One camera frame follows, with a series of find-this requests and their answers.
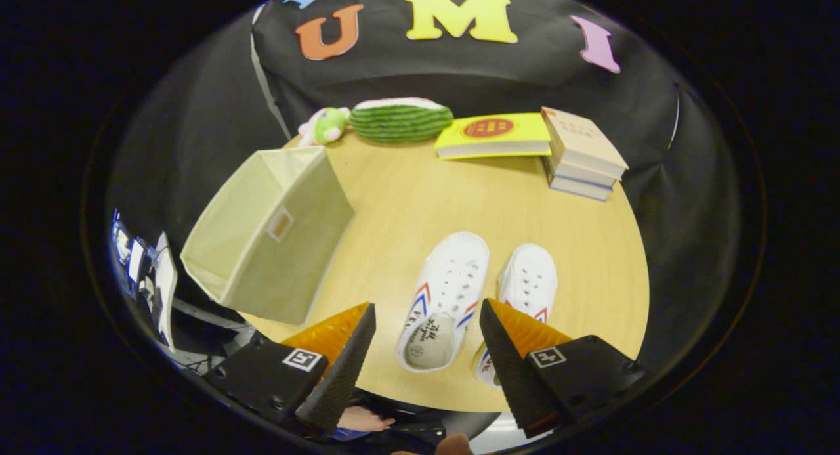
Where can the white canvas shoe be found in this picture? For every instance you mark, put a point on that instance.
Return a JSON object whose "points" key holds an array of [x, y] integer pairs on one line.
{"points": [[530, 278], [453, 278]]}

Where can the grey-blue cover book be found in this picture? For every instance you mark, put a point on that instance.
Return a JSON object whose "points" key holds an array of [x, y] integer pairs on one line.
{"points": [[581, 190]]}

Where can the thin white book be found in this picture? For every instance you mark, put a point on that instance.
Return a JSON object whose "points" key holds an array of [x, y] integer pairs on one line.
{"points": [[584, 178]]}

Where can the yellow book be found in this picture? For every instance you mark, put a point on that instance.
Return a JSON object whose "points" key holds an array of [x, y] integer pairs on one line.
{"points": [[518, 134]]}

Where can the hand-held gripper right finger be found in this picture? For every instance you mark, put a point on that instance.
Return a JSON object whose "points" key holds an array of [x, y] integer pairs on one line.
{"points": [[512, 376]]}

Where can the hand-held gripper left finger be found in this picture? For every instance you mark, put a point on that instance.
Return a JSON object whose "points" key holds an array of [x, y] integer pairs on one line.
{"points": [[341, 376]]}

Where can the green striped watermelon plush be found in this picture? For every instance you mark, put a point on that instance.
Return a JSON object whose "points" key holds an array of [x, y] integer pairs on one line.
{"points": [[400, 123]]}

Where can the pink and green plush toy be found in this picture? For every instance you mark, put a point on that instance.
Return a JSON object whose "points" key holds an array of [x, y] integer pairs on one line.
{"points": [[328, 125]]}

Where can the thick tan cover book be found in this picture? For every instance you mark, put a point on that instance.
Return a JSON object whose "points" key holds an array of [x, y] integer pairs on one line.
{"points": [[581, 136]]}

